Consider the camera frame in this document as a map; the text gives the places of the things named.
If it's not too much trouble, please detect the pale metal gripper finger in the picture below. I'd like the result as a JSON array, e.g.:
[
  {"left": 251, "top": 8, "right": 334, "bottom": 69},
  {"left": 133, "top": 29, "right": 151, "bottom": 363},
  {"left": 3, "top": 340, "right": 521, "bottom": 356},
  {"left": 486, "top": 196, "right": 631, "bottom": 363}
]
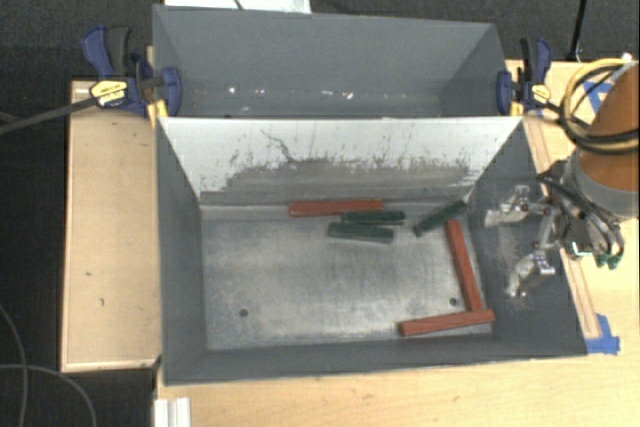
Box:
[
  {"left": 506, "top": 248, "right": 558, "bottom": 299},
  {"left": 483, "top": 184, "right": 547, "bottom": 230}
]

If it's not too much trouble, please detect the red-brown flat block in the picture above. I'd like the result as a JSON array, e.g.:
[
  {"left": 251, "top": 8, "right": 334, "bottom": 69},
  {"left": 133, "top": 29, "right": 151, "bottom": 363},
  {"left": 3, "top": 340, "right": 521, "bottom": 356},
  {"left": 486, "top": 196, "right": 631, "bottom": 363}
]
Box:
[
  {"left": 444, "top": 218, "right": 486, "bottom": 314},
  {"left": 396, "top": 308, "right": 497, "bottom": 338},
  {"left": 287, "top": 198, "right": 386, "bottom": 219}
]

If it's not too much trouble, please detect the dark green flat block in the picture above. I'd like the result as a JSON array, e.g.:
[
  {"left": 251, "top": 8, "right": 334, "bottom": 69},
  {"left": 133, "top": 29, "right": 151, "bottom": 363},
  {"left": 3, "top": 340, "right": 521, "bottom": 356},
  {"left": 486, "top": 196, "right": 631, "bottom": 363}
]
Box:
[
  {"left": 326, "top": 221, "right": 396, "bottom": 246},
  {"left": 341, "top": 209, "right": 407, "bottom": 227},
  {"left": 411, "top": 199, "right": 470, "bottom": 238}
]

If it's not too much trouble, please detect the grey metal bin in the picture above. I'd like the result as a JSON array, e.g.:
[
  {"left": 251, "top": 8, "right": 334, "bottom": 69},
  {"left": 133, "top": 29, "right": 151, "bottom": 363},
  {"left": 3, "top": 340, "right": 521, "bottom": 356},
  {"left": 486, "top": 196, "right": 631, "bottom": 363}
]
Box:
[{"left": 151, "top": 3, "right": 589, "bottom": 386}]

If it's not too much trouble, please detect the pale wood flat board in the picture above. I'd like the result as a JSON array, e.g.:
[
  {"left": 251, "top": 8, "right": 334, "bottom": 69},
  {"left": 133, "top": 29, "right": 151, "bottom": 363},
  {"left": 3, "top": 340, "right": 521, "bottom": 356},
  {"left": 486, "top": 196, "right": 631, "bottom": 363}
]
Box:
[{"left": 59, "top": 79, "right": 164, "bottom": 374}]

